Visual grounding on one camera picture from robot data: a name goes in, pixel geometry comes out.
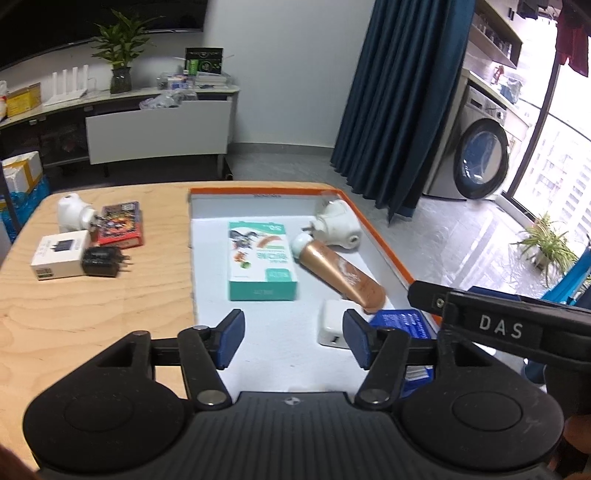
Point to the white plug adapter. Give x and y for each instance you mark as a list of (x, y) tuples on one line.
[(339, 224), (69, 212)]

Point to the bamboo plant in glass vase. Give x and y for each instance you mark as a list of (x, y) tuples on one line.
[(121, 83)]

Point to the blue fabric chair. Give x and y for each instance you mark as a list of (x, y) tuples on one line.
[(570, 284)]

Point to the white cardboard box yellow tape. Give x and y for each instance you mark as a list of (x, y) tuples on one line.
[(21, 173)]

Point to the red card box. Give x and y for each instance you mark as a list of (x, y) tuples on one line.
[(120, 226)]

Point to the blue plastic box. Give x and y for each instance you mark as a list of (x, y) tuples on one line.
[(406, 323)]

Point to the pile of small packets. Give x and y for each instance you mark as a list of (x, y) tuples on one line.
[(166, 100)]

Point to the washing machine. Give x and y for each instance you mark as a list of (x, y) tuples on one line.
[(480, 161)]

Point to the white charger box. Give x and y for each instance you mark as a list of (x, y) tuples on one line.
[(57, 254)]

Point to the black television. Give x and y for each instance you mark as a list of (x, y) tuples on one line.
[(46, 27)]

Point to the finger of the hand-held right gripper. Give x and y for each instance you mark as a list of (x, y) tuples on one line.
[(427, 297)]

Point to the blue plastic bag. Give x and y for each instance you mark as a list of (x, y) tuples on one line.
[(27, 203)]

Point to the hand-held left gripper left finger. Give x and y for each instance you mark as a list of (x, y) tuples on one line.
[(232, 338)]

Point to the red hanging clothing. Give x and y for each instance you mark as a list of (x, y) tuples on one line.
[(575, 41)]

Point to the green and black box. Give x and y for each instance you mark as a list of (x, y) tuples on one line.
[(204, 61)]

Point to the orange-rimmed white tray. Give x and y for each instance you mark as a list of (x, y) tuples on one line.
[(277, 323)]

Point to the white plastic bag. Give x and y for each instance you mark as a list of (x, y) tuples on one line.
[(3, 101)]

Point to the person's right hand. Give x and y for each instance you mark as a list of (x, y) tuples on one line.
[(579, 447)]

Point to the gold tube with white cap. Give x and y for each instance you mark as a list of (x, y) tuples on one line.
[(337, 270)]

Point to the white television cabinet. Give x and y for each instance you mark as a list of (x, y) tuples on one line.
[(157, 134)]

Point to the wall shelves with counter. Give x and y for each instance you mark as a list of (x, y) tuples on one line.
[(496, 46)]

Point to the white router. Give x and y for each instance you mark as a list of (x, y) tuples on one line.
[(64, 94)]

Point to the potted spider plant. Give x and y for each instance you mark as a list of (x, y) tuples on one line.
[(547, 247)]

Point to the white charger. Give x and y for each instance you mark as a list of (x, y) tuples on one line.
[(330, 323)]

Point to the teal bandage box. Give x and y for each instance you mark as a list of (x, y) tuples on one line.
[(258, 263)]

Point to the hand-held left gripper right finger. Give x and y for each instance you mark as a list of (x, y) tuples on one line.
[(358, 339)]

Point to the black charger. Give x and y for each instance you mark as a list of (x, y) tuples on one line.
[(99, 261)]

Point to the clear plastic boxes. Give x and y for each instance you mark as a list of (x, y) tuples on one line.
[(174, 82)]

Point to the dark blue curtain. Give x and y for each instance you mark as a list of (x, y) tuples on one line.
[(401, 92)]

